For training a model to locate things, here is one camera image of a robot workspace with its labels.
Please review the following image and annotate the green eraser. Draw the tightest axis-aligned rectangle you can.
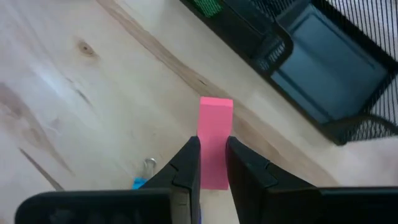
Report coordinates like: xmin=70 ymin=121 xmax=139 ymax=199
xmin=192 ymin=0 xmax=223 ymax=18

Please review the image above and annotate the blue binder clip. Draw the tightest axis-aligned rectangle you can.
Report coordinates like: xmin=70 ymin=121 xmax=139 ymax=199
xmin=132 ymin=157 xmax=157 ymax=190

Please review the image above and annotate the black mesh desk organizer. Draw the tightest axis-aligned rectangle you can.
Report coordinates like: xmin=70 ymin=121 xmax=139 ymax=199
xmin=180 ymin=0 xmax=398 ymax=146

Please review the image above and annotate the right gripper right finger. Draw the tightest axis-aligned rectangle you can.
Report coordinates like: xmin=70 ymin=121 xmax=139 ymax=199
xmin=226 ymin=136 xmax=398 ymax=224

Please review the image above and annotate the pink eraser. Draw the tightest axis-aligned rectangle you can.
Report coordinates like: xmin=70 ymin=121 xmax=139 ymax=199
xmin=197 ymin=96 xmax=234 ymax=190

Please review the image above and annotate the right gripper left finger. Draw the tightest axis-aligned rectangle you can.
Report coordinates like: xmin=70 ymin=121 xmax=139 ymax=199
xmin=14 ymin=136 xmax=201 ymax=224

